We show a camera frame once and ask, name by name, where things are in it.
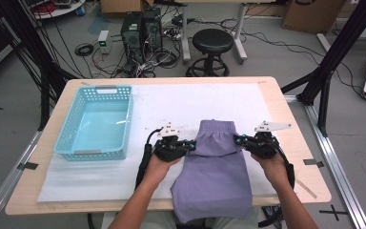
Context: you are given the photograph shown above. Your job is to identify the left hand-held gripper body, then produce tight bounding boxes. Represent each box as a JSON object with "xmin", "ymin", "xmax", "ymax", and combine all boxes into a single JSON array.
[{"xmin": 152, "ymin": 122, "xmax": 189, "ymax": 162}]

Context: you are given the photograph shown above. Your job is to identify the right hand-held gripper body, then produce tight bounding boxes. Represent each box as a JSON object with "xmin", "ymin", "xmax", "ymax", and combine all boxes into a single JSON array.
[{"xmin": 247, "ymin": 120, "xmax": 293, "ymax": 159}]

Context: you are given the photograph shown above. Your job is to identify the purple shorts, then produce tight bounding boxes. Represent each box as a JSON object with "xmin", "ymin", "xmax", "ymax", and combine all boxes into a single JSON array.
[{"xmin": 170, "ymin": 118, "xmax": 254, "ymax": 224}]

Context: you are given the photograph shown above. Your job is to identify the light blue plastic basket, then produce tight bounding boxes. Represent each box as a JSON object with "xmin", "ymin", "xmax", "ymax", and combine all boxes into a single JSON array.
[{"xmin": 52, "ymin": 84, "xmax": 134, "ymax": 162}]

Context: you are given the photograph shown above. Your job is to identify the person's left hand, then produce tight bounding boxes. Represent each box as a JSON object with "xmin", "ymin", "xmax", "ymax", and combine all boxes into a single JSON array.
[{"xmin": 144, "ymin": 154, "xmax": 182, "ymax": 186}]

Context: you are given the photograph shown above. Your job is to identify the person's right hand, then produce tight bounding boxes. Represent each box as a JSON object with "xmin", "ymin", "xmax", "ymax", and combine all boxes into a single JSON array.
[{"xmin": 251, "ymin": 152, "xmax": 292, "ymax": 189}]

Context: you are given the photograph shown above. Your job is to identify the white foam mat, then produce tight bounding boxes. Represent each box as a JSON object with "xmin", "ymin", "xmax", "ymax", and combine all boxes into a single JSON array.
[{"xmin": 37, "ymin": 82, "xmax": 297, "ymax": 204}]

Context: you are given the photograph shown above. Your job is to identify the black tape piece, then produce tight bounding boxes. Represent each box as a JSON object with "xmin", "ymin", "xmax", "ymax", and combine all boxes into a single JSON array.
[
  {"xmin": 16, "ymin": 161, "xmax": 39, "ymax": 171},
  {"xmin": 303, "ymin": 157, "xmax": 325, "ymax": 169}
]

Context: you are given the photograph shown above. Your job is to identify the thin wooden stick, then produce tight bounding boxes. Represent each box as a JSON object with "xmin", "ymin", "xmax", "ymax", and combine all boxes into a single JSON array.
[{"xmin": 295, "ymin": 179, "xmax": 318, "ymax": 199}]

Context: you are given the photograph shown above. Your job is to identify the black foot pedal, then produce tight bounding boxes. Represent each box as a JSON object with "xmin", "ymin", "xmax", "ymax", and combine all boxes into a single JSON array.
[{"xmin": 261, "ymin": 205, "xmax": 282, "ymax": 221}]

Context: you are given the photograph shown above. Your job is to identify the person's legs grey trousers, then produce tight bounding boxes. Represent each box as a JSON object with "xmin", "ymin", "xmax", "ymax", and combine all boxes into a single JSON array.
[{"xmin": 139, "ymin": 211, "xmax": 261, "ymax": 229}]

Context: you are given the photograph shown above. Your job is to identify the black round stool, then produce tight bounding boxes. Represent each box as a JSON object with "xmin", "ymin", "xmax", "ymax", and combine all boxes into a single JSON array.
[{"xmin": 185, "ymin": 28, "xmax": 235, "ymax": 78}]

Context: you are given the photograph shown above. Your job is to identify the black computer tower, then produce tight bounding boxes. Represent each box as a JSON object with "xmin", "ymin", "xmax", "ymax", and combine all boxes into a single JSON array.
[
  {"xmin": 142, "ymin": 8, "xmax": 164, "ymax": 52},
  {"xmin": 120, "ymin": 11, "xmax": 145, "ymax": 63}
]

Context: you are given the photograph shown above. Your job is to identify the small white box green light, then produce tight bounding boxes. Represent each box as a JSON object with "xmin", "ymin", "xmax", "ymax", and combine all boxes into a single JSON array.
[{"xmin": 97, "ymin": 30, "xmax": 111, "ymax": 54}]

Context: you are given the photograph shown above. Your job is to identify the large cardboard box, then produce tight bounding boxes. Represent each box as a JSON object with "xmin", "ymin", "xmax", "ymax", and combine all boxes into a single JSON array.
[{"xmin": 281, "ymin": 0, "xmax": 347, "ymax": 35}]

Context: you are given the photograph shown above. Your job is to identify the small cardboard box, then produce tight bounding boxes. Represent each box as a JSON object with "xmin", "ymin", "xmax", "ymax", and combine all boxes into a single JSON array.
[{"xmin": 100, "ymin": 0, "xmax": 155, "ymax": 14}]

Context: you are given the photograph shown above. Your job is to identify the white round table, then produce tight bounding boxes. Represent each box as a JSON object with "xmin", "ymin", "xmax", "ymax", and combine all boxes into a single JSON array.
[{"xmin": 23, "ymin": 0, "xmax": 87, "ymax": 20}]

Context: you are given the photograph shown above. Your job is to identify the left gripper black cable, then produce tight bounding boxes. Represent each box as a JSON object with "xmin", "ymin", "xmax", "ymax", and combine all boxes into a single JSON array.
[{"xmin": 134, "ymin": 128, "xmax": 163, "ymax": 192}]

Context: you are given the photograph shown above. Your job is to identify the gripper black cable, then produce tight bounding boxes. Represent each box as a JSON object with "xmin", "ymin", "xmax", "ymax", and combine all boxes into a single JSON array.
[
  {"xmin": 256, "ymin": 142, "xmax": 296, "ymax": 229},
  {"xmin": 134, "ymin": 128, "xmax": 163, "ymax": 192}
]

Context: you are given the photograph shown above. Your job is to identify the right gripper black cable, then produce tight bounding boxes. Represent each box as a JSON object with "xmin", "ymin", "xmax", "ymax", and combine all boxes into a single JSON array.
[{"xmin": 256, "ymin": 142, "xmax": 296, "ymax": 229}]

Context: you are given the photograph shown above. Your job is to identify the aluminium rail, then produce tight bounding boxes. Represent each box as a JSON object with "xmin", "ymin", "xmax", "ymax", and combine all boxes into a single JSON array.
[
  {"xmin": 284, "ymin": 94, "xmax": 366, "ymax": 229},
  {"xmin": 0, "ymin": 130, "xmax": 43, "ymax": 229}
]

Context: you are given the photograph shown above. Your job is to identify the tangle of floor cables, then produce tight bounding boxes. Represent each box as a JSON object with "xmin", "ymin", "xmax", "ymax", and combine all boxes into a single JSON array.
[{"xmin": 90, "ymin": 47, "xmax": 182, "ymax": 79}]

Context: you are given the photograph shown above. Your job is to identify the long black floor cable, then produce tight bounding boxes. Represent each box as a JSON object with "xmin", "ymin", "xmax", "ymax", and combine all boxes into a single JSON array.
[{"xmin": 241, "ymin": 28, "xmax": 366, "ymax": 99}]

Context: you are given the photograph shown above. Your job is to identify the white desk frame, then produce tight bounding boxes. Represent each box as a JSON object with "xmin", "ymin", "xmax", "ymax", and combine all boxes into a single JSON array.
[{"xmin": 168, "ymin": 0, "xmax": 277, "ymax": 65}]

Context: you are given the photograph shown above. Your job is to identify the coiled black cable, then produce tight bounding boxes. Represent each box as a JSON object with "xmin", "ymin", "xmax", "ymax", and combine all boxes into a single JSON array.
[{"xmin": 74, "ymin": 42, "xmax": 94, "ymax": 57}]

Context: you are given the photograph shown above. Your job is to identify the black metal stand with cables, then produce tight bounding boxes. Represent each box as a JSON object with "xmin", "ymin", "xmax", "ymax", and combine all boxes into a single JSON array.
[{"xmin": 0, "ymin": 0, "xmax": 79, "ymax": 132}]

